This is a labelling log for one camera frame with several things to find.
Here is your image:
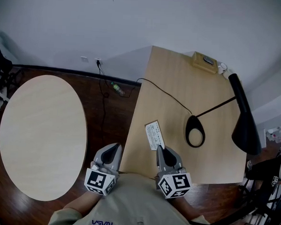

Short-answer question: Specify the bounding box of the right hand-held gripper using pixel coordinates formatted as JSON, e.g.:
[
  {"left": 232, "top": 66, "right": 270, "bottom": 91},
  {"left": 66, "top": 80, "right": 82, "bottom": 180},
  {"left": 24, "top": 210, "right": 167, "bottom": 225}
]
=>
[{"left": 153, "top": 145, "right": 195, "bottom": 201}]

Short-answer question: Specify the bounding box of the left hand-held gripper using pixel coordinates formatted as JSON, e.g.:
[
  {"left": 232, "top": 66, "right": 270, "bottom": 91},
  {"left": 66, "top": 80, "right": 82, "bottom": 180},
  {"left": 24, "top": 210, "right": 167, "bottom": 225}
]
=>
[{"left": 84, "top": 141, "right": 123, "bottom": 197}]

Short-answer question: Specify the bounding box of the white printed table card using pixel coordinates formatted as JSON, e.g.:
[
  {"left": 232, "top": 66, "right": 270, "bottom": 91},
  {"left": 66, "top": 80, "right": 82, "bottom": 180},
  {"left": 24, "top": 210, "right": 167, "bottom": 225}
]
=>
[{"left": 143, "top": 119, "right": 167, "bottom": 151}]

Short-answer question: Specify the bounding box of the person's left forearm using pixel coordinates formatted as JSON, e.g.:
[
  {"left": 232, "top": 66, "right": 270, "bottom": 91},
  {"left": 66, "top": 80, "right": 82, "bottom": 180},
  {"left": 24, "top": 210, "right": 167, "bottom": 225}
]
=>
[{"left": 62, "top": 189, "right": 104, "bottom": 218}]

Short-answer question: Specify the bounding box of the person's right forearm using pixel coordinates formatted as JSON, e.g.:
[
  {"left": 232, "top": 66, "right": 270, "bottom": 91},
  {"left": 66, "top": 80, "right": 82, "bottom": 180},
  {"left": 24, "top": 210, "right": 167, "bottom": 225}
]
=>
[{"left": 169, "top": 197, "right": 208, "bottom": 225}]

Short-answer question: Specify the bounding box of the square wooden table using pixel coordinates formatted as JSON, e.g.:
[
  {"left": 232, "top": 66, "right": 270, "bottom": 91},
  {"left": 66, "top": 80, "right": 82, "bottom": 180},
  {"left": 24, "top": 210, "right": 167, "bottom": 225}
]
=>
[{"left": 122, "top": 44, "right": 254, "bottom": 188}]

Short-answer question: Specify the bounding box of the round wooden table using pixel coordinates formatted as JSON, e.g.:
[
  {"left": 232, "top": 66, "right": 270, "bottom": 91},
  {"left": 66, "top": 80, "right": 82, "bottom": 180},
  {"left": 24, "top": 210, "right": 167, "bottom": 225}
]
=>
[{"left": 0, "top": 72, "right": 91, "bottom": 203}]

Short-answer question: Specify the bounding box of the green plastic bottle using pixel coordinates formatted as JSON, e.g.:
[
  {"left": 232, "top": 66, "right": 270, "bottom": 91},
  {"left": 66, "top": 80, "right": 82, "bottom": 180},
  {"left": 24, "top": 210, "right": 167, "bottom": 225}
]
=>
[{"left": 109, "top": 81, "right": 126, "bottom": 96}]

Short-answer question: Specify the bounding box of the black desk lamp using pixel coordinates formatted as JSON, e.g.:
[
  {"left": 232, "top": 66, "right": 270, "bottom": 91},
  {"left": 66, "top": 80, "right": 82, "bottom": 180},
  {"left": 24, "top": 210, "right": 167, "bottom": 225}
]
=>
[{"left": 184, "top": 70, "right": 266, "bottom": 156}]

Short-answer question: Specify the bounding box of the black metal chair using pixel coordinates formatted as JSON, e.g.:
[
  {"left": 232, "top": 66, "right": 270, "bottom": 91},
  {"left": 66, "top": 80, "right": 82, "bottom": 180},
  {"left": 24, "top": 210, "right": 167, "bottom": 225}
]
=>
[{"left": 237, "top": 177, "right": 281, "bottom": 225}]

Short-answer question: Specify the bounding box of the yellow tissue box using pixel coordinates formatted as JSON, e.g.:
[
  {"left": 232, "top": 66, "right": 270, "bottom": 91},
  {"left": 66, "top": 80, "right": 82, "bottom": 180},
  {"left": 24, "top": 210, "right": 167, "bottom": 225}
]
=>
[{"left": 191, "top": 51, "right": 219, "bottom": 75}]

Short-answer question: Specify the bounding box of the white cup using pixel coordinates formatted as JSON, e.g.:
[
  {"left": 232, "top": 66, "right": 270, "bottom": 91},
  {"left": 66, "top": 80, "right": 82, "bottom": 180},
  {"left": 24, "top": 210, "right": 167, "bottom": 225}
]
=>
[{"left": 218, "top": 62, "right": 229, "bottom": 75}]

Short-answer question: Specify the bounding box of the white red-print plastic bag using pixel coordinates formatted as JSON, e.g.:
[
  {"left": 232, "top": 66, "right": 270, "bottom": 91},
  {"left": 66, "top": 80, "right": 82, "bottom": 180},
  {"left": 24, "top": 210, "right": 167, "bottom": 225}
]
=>
[{"left": 265, "top": 124, "right": 281, "bottom": 143}]

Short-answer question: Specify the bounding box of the white metal rack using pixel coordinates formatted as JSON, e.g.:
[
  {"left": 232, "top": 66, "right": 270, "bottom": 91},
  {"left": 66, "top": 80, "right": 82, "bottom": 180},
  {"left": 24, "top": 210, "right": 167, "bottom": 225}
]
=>
[{"left": 258, "top": 181, "right": 281, "bottom": 225}]

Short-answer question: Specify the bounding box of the black office chair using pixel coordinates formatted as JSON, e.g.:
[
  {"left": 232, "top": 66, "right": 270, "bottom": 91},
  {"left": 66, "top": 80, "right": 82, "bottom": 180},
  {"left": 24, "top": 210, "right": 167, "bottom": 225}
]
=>
[{"left": 0, "top": 38, "right": 25, "bottom": 92}]

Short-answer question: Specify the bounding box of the black lamp cable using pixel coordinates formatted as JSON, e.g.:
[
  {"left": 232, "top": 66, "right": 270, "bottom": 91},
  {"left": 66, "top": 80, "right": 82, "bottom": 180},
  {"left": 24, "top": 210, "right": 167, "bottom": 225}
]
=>
[{"left": 91, "top": 60, "right": 196, "bottom": 146}]

